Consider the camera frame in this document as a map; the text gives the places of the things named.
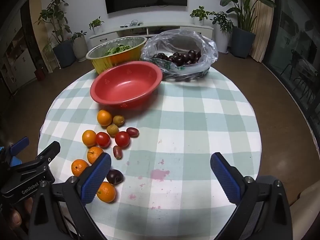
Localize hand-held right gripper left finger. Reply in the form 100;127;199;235
28;152;112;240

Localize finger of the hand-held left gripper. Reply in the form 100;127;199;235
0;136;30;167
7;141;62;174

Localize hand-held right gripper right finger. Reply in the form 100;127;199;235
210;152;293;240

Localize orange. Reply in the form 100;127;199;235
97;110;113;127
82;130;97;147
96;181;117;203
71;159;89;177
87;146;104;165

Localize dark purple plum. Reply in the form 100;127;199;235
106;169;124;185

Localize round red tomato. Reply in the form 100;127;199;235
115;131;130;147
96;132;111;148

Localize red plastic colander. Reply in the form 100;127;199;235
90;61;163;109

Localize person's left hand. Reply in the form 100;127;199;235
0;197;34;230

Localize green white checkered tablecloth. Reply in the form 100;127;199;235
37;65;263;240

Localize white cupboard unit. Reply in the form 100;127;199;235
0;5;38;93

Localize tall plant in blue pot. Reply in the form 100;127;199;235
35;0;77;68

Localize dark slotted basket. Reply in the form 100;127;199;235
164;66;211;82

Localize plant in grey tall pot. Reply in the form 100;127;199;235
71;31;88;62

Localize gold foil pan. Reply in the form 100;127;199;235
86;36;148;75

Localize green leafy vegetables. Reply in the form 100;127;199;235
103;44;132;57

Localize pile of dark cherries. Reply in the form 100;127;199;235
152;50;202;67

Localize white television cabinet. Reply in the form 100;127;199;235
89;25;214;47

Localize small plant in white pot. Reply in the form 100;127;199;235
89;16;105;35
190;6;209;26

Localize large-leaf plant in blue pot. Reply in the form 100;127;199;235
209;0;277;59

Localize bushy plant in white pot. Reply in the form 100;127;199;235
209;11;234;54

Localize clear plastic bag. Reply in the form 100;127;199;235
140;29;219;82

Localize glass sliding door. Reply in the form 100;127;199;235
265;0;320;120

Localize beige curtain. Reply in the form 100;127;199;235
250;0;275;63

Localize white wire plant stand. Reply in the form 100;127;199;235
42;44;62;73

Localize tangle of cables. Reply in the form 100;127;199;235
120;20;144;28

